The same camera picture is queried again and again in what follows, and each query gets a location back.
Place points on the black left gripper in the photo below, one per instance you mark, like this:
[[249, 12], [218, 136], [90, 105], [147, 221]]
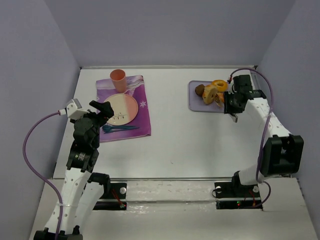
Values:
[[97, 114]]

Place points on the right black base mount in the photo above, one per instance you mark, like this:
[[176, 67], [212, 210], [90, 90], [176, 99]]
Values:
[[230, 197]]

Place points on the cream and pink plate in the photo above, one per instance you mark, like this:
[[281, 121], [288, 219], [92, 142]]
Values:
[[125, 109]]

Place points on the pink plastic cup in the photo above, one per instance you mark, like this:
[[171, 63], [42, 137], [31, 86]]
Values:
[[118, 77]]

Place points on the blue plastic spoon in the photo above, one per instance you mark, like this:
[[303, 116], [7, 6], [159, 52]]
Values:
[[117, 128]]

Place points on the purple patterned cloth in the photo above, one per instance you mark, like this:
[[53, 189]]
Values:
[[140, 126]]

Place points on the glazed yellow donut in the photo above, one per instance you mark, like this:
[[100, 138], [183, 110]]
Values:
[[221, 85]]

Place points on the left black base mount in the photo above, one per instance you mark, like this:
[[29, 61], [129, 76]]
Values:
[[113, 198]]

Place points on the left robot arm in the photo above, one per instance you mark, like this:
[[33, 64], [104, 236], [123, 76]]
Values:
[[81, 186]]

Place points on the lilac plastic tray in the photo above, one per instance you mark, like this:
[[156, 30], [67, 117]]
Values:
[[196, 102]]

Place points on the blue plastic fork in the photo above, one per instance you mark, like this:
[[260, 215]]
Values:
[[125, 129]]

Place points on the orange oval bread roll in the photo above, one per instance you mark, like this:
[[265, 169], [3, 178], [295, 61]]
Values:
[[219, 98]]

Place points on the metal tongs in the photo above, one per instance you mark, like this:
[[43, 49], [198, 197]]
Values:
[[232, 115]]

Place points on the speckled bagel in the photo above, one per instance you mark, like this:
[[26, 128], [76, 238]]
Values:
[[209, 94]]

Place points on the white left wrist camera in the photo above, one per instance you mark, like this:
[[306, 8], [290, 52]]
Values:
[[73, 110]]

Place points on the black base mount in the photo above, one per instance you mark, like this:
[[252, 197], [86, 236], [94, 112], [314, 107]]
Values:
[[113, 198], [230, 197]]

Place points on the brown chocolate bun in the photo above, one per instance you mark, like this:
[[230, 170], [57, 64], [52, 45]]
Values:
[[199, 90]]

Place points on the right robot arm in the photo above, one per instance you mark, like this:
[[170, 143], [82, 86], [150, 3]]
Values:
[[280, 151]]

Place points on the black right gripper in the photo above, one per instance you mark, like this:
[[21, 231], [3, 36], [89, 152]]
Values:
[[230, 106]]

